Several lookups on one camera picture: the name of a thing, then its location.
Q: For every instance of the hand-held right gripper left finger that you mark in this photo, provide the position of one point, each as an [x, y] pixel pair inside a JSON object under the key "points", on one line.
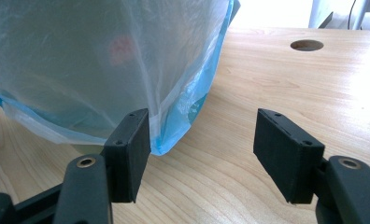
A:
{"points": [[128, 161]]}

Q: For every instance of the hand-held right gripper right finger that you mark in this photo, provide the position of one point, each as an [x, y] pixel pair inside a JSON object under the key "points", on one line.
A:
{"points": [[286, 155]]}

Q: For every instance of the white metal frame desk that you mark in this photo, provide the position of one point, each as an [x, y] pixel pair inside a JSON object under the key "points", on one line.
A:
{"points": [[329, 12]]}

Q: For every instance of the white plastic bag blue strip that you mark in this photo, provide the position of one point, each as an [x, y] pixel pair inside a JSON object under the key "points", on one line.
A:
{"points": [[80, 62]]}

